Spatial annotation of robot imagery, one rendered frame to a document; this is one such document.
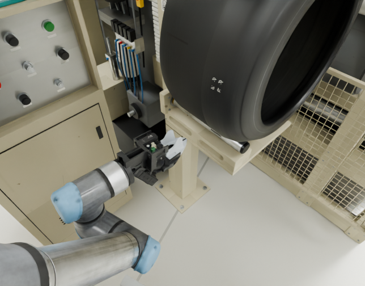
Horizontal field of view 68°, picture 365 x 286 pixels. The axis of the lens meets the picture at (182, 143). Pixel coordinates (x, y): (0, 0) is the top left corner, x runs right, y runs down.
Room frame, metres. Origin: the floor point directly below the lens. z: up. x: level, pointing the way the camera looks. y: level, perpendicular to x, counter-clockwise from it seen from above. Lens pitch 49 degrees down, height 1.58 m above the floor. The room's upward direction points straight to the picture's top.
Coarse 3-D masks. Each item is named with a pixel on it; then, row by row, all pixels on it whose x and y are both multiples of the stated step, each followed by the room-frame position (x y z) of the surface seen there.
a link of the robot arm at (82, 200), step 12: (84, 180) 0.31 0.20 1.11; (96, 180) 0.31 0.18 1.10; (108, 180) 0.32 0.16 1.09; (60, 192) 0.28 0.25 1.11; (72, 192) 0.28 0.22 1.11; (84, 192) 0.28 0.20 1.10; (96, 192) 0.29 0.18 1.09; (108, 192) 0.30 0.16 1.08; (60, 204) 0.25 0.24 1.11; (72, 204) 0.26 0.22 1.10; (84, 204) 0.26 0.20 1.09; (96, 204) 0.28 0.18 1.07; (60, 216) 0.25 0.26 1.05; (72, 216) 0.24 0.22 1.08; (84, 216) 0.26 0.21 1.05; (96, 216) 0.27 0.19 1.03
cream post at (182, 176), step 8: (160, 0) 0.95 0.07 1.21; (160, 8) 0.95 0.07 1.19; (160, 16) 0.96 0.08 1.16; (160, 24) 0.96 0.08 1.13; (168, 128) 0.95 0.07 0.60; (176, 136) 0.91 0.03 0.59; (192, 144) 0.92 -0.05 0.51; (184, 152) 0.89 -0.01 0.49; (192, 152) 0.93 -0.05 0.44; (184, 160) 0.89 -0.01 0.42; (192, 160) 0.93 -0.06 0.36; (176, 168) 0.91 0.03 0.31; (184, 168) 0.89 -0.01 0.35; (192, 168) 0.93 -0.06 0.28; (176, 176) 0.91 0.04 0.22; (184, 176) 0.89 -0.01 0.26; (192, 176) 0.93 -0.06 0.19; (176, 184) 0.91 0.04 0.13; (184, 184) 0.89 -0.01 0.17; (192, 184) 0.94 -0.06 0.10; (176, 192) 0.92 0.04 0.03; (184, 192) 0.89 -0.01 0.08
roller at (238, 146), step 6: (174, 102) 0.79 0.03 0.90; (180, 108) 0.77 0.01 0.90; (198, 120) 0.70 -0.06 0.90; (204, 126) 0.68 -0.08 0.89; (216, 132) 0.64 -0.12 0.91; (222, 138) 0.61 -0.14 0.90; (228, 144) 0.59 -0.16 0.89; (234, 144) 0.58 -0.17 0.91; (240, 144) 0.57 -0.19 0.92; (246, 144) 0.57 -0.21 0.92; (240, 150) 0.56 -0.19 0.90; (246, 150) 0.57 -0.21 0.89
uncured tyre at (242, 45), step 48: (192, 0) 0.60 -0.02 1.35; (240, 0) 0.53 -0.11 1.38; (288, 0) 0.52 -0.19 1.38; (336, 0) 0.89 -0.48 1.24; (192, 48) 0.55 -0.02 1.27; (240, 48) 0.48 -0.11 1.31; (288, 48) 0.93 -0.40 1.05; (336, 48) 0.77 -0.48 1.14; (192, 96) 0.54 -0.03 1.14; (240, 96) 0.47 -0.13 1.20; (288, 96) 0.77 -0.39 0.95
